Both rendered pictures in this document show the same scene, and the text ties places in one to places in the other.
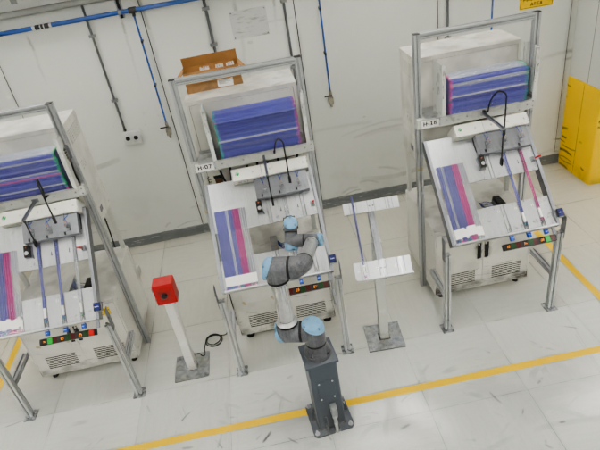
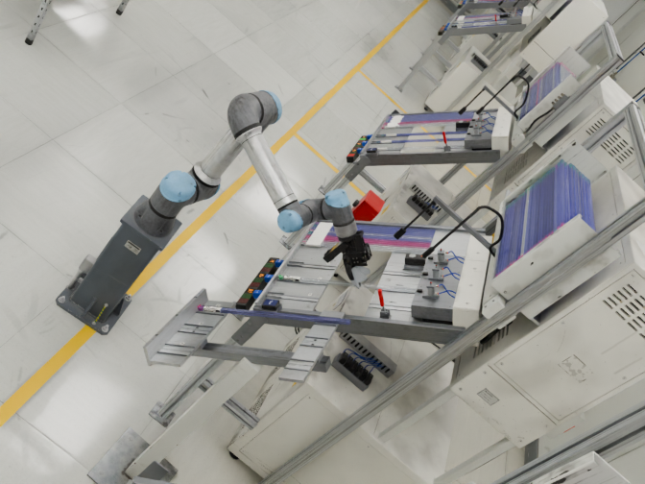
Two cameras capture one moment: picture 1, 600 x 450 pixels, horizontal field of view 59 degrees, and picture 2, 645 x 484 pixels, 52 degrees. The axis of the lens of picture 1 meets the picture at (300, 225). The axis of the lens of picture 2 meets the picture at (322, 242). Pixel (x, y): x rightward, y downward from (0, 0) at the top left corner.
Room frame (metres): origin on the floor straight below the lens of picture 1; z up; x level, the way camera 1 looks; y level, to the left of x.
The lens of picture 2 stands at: (2.47, -1.86, 2.22)
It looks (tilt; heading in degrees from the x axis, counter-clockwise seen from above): 33 degrees down; 86
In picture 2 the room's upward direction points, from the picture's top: 45 degrees clockwise
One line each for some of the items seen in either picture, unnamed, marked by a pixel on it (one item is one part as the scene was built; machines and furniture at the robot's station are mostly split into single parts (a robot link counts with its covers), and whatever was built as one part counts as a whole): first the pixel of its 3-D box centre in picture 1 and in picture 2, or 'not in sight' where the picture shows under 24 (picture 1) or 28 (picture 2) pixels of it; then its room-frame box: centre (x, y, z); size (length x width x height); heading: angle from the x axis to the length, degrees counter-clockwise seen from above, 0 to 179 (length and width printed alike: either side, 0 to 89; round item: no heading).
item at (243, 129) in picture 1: (256, 127); (545, 226); (3.09, 0.16, 1.52); 0.51 x 0.13 x 0.27; 93
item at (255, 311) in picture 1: (279, 272); (347, 410); (3.21, 0.22, 0.31); 0.70 x 0.65 x 0.62; 93
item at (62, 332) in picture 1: (66, 290); (426, 194); (2.96, 1.65, 0.66); 1.01 x 0.73 x 1.31; 3
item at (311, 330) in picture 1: (312, 330); (175, 192); (2.10, 0.03, 0.72); 0.13 x 0.12 x 0.14; 77
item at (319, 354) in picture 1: (316, 345); (158, 212); (2.10, 0.02, 0.60); 0.15 x 0.15 x 0.10
